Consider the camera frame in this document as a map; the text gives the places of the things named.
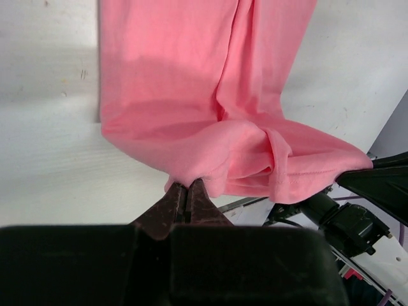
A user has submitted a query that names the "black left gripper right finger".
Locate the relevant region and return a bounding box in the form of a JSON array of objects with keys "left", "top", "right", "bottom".
[{"left": 184, "top": 178, "right": 233, "bottom": 226}]

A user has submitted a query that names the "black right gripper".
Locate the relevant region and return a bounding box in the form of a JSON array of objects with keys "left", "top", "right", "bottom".
[{"left": 267, "top": 155, "right": 408, "bottom": 258}]

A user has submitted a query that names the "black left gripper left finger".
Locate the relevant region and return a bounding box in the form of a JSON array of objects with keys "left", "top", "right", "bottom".
[{"left": 131, "top": 183, "right": 186, "bottom": 240}]

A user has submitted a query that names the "pink t-shirt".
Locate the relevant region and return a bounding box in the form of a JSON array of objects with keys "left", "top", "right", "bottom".
[{"left": 99, "top": 1, "right": 372, "bottom": 204}]

